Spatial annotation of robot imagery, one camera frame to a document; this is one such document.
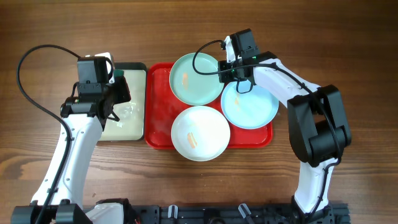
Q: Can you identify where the light blue plate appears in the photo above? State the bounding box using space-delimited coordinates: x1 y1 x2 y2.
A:
221 82 279 129

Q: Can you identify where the light green plate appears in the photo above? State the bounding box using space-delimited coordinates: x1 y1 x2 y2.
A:
169 53 224 106

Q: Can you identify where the white plate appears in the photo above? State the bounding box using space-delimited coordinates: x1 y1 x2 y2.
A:
170 106 231 162

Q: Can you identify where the green and yellow sponge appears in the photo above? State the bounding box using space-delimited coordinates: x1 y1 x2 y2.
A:
113 69 124 79

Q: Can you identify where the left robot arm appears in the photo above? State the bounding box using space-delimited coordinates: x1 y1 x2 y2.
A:
11 76 134 223

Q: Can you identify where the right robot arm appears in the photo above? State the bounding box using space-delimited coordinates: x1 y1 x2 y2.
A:
218 52 351 223

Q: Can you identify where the black rectangular water tray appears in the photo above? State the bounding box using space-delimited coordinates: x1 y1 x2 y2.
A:
100 62 147 141

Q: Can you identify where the red plastic tray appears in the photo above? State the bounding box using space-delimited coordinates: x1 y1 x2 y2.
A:
144 62 274 150

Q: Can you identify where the right black cable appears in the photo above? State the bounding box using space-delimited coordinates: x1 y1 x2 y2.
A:
192 39 343 215

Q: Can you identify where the black cable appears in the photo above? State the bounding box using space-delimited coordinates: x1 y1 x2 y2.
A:
16 44 82 224
192 39 343 215

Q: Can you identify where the left black cable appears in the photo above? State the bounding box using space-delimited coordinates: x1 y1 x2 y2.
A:
16 44 82 224

